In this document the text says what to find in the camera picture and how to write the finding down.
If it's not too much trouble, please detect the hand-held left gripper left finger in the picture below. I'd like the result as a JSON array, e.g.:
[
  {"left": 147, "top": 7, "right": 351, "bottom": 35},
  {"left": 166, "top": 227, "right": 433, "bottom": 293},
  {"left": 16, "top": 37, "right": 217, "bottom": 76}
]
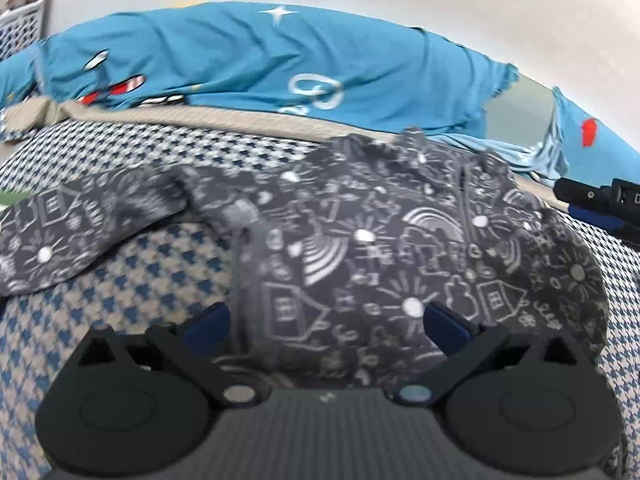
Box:
[{"left": 75, "top": 302, "right": 261, "bottom": 407}]

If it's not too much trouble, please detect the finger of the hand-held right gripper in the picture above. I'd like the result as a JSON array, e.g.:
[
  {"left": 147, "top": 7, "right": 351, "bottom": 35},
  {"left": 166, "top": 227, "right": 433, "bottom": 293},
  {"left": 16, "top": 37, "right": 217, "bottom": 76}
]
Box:
[{"left": 554, "top": 176, "right": 640, "bottom": 248}]

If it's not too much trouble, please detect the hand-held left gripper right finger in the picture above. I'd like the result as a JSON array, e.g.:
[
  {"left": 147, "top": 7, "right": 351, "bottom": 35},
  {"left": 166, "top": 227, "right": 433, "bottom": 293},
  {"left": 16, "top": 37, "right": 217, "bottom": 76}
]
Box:
[{"left": 392, "top": 301, "right": 576, "bottom": 406}]

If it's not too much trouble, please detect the grey doodle print fleece garment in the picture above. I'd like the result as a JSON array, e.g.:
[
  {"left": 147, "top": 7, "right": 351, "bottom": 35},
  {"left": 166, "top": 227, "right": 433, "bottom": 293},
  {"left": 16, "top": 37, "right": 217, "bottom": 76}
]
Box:
[{"left": 0, "top": 127, "right": 611, "bottom": 391}]

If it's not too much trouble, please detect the blue houndstooth blanket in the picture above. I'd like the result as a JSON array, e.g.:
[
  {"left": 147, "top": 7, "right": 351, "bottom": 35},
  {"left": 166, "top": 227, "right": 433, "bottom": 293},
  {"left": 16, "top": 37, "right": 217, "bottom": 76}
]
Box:
[{"left": 0, "top": 120, "right": 640, "bottom": 480}]

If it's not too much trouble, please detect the blue airplane-print garment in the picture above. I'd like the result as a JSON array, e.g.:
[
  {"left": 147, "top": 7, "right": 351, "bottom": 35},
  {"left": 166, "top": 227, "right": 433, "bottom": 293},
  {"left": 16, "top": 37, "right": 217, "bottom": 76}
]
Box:
[{"left": 0, "top": 2, "right": 640, "bottom": 186}]

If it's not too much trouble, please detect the white perforated plastic basket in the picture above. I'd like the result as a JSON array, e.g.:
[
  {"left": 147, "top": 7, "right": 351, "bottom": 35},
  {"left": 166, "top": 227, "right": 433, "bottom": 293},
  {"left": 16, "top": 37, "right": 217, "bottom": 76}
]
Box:
[{"left": 0, "top": 0, "right": 58, "bottom": 63}]

